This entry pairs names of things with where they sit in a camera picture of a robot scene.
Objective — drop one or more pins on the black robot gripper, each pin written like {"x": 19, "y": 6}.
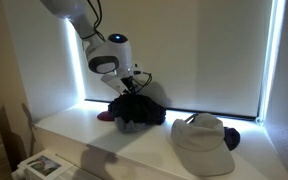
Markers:
{"x": 123, "y": 80}

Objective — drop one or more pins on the light grey baseball cap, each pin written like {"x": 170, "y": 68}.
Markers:
{"x": 200, "y": 146}

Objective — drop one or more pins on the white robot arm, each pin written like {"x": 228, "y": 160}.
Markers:
{"x": 111, "y": 57}

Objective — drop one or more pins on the maroon baseball cap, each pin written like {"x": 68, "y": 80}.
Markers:
{"x": 105, "y": 116}

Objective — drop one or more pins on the white roller blind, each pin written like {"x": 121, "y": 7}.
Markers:
{"x": 204, "y": 55}

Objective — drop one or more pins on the black cloth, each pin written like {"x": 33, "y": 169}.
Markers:
{"x": 137, "y": 108}

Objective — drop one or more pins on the grey blue cap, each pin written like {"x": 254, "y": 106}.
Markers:
{"x": 128, "y": 127}

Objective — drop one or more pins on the dark blue cap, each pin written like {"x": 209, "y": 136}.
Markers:
{"x": 232, "y": 138}

